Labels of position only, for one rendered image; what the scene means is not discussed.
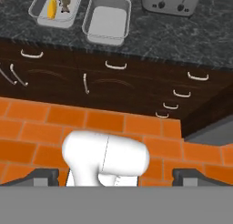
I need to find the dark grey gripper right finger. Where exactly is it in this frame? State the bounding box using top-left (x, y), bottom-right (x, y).
top-left (171, 168), bottom-right (233, 188)

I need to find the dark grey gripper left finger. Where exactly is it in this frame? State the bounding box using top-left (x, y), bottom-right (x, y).
top-left (0, 168), bottom-right (60, 188)

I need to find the grey tupperware container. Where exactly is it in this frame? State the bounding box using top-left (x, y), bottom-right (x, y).
top-left (27, 0), bottom-right (84, 30)
top-left (81, 0), bottom-right (133, 47)

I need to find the white cupboard door handle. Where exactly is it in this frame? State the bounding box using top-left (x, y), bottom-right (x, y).
top-left (0, 66), bottom-right (18, 86)
top-left (9, 63), bottom-right (29, 87)
top-left (82, 73), bottom-right (90, 96)

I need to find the yellow corn cob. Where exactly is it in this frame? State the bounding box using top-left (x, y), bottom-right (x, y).
top-left (46, 0), bottom-right (59, 20)

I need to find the dark wooden cabinet run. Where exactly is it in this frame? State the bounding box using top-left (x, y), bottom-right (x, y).
top-left (0, 36), bottom-right (233, 139)

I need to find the silver toaster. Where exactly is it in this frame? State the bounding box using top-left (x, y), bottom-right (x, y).
top-left (141, 0), bottom-right (203, 17)

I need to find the white rounded object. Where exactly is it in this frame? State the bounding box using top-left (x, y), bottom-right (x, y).
top-left (61, 130), bottom-right (151, 188)

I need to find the white drawer handle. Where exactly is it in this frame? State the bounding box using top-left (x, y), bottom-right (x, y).
top-left (20, 48), bottom-right (45, 59)
top-left (155, 111), bottom-right (170, 119)
top-left (105, 59), bottom-right (128, 71)
top-left (162, 102), bottom-right (179, 110)
top-left (187, 71), bottom-right (210, 82)
top-left (173, 88), bottom-right (192, 98)

